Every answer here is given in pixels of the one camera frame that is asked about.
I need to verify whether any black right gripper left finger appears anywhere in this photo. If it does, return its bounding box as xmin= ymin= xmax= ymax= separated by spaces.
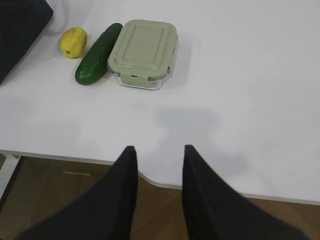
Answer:
xmin=17 ymin=146 xmax=139 ymax=240

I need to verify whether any green cucumber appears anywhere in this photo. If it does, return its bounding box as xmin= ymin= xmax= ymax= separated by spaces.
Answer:
xmin=74 ymin=23 xmax=123 ymax=86

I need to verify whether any white table leg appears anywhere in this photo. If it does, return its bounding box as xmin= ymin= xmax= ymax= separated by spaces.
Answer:
xmin=0 ymin=155 xmax=21 ymax=198

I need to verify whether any yellow lemon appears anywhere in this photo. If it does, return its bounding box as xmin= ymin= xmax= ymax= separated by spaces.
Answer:
xmin=60 ymin=27 xmax=88 ymax=59

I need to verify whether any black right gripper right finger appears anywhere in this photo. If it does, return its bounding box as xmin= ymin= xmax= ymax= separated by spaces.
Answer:
xmin=182 ymin=145 xmax=308 ymax=240

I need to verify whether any green lidded glass container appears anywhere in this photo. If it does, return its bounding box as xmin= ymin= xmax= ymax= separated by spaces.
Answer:
xmin=107 ymin=19 xmax=178 ymax=90

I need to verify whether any navy blue lunch bag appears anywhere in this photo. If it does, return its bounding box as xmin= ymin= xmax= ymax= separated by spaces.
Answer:
xmin=0 ymin=0 xmax=54 ymax=82

